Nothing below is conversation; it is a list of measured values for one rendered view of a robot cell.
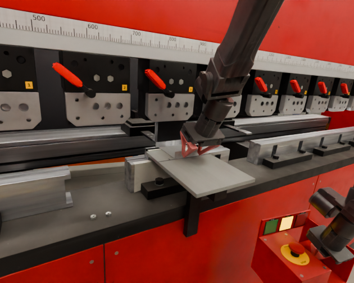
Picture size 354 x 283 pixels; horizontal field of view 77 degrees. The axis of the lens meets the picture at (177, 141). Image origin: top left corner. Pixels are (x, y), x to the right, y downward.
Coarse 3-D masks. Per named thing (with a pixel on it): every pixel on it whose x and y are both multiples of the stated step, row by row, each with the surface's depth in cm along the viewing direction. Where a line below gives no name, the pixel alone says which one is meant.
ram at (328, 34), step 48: (0, 0) 40; (48, 0) 43; (96, 0) 48; (144, 0) 52; (192, 0) 58; (288, 0) 76; (336, 0) 89; (48, 48) 46; (96, 48) 50; (144, 48) 56; (288, 48) 83; (336, 48) 99
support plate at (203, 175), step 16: (160, 160) 62; (176, 160) 63; (192, 160) 64; (208, 160) 65; (176, 176) 53; (192, 176) 54; (208, 176) 55; (224, 176) 55; (240, 176) 56; (192, 192) 48; (208, 192) 48
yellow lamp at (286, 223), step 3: (282, 219) 69; (285, 219) 69; (288, 219) 70; (291, 219) 70; (282, 222) 69; (285, 222) 70; (288, 222) 70; (291, 222) 71; (282, 225) 70; (285, 225) 70; (288, 225) 71; (282, 228) 70; (285, 228) 71; (288, 228) 71
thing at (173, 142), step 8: (184, 120) 72; (160, 128) 69; (168, 128) 70; (176, 128) 72; (160, 136) 70; (168, 136) 71; (176, 136) 73; (160, 144) 71; (168, 144) 73; (176, 144) 75
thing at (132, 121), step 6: (126, 120) 90; (132, 120) 89; (138, 120) 90; (144, 120) 91; (150, 120) 92; (126, 126) 87; (132, 126) 85; (138, 126) 86; (144, 126) 87; (150, 126) 88; (126, 132) 87; (132, 132) 85; (138, 132) 86; (144, 132) 86; (150, 132) 86; (150, 138) 79
